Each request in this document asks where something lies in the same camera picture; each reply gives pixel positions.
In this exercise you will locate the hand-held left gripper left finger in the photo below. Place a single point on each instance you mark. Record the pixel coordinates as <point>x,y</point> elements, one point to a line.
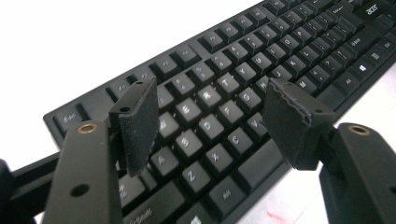
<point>90,174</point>

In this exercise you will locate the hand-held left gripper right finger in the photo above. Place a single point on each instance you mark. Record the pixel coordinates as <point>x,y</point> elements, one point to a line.
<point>358,174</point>

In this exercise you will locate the black computer keyboard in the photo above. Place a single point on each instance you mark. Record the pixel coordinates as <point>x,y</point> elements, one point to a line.
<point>236,81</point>

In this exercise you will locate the white board sheet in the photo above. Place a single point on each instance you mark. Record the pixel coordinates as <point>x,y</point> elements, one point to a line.
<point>62,46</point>

